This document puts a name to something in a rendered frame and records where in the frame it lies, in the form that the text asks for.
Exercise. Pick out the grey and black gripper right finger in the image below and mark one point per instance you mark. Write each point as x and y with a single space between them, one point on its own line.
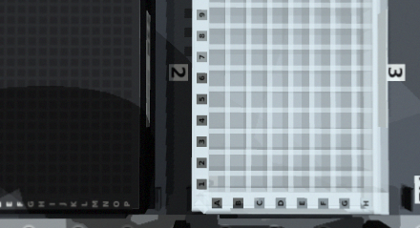
375 224

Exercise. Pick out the dark grey well plate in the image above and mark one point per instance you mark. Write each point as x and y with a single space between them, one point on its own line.
77 106

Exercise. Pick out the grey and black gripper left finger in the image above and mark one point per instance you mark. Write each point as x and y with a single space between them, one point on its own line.
181 224

